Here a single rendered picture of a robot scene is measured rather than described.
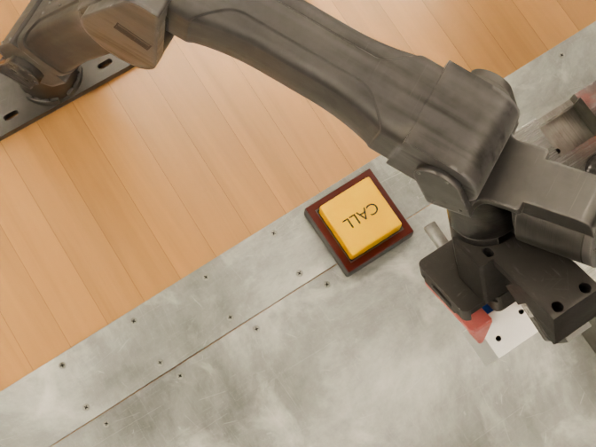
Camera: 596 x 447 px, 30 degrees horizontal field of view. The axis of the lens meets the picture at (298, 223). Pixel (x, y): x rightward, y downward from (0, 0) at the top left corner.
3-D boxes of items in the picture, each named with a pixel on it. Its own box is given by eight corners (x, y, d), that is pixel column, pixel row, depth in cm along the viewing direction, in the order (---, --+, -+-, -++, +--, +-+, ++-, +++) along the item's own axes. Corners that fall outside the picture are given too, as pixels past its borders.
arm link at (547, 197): (638, 192, 81) (623, 106, 71) (589, 293, 79) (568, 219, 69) (495, 146, 87) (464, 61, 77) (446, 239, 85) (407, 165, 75)
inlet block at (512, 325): (401, 246, 102) (410, 231, 96) (445, 217, 102) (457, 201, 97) (484, 366, 99) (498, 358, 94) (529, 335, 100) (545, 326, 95)
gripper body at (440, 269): (568, 258, 89) (566, 200, 84) (466, 327, 87) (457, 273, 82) (517, 210, 93) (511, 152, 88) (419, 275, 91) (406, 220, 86)
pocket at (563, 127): (523, 132, 111) (532, 119, 107) (566, 105, 112) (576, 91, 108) (551, 168, 110) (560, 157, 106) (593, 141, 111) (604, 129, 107)
